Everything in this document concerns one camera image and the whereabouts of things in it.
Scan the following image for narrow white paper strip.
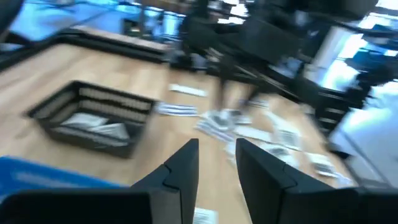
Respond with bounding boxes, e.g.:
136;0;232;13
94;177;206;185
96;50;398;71
169;83;208;98

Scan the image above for black aluminium table frame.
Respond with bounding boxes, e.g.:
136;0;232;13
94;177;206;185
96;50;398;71
0;24;170;72

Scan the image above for plain white paper packet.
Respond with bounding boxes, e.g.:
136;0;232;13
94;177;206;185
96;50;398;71
233;126;274;144

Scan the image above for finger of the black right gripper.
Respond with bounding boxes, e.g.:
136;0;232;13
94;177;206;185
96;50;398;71
239;83;262;110
217;77;237;110

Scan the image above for white BZK antiseptic towelette packet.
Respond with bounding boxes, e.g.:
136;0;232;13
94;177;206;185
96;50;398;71
203;110;237;131
60;112;109;130
306;152;340;178
88;123;131;142
261;144;299;169
273;127;302;152
193;207;219;224

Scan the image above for black plastic basket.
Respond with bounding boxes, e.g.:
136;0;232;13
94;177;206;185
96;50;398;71
24;80;157;160

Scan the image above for blue-striped fabric bandage packet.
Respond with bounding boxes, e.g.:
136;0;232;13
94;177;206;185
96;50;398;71
245;98;270;110
154;101;200;118

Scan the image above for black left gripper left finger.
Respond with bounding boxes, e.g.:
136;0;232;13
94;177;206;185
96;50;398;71
0;138;200;224

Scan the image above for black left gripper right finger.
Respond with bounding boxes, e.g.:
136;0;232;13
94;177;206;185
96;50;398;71
235;138;398;224

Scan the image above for blue plastic basket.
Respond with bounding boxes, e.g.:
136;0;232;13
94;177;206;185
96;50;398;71
0;155;125;205

